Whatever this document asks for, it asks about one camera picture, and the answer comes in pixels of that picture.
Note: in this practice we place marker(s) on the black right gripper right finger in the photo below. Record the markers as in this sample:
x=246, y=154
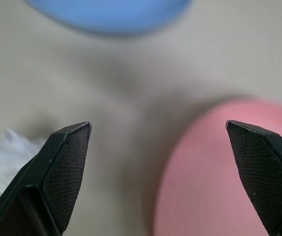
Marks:
x=266, y=172

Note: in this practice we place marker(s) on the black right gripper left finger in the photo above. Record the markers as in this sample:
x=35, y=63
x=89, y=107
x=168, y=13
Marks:
x=57, y=177

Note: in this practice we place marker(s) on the white crumpled tissue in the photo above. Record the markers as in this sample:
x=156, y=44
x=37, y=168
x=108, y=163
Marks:
x=6, y=159

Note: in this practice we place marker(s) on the pink round plate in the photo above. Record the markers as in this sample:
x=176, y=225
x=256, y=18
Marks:
x=205, y=177

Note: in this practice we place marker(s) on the blue round plate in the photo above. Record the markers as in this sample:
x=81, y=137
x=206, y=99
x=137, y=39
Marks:
x=111, y=14

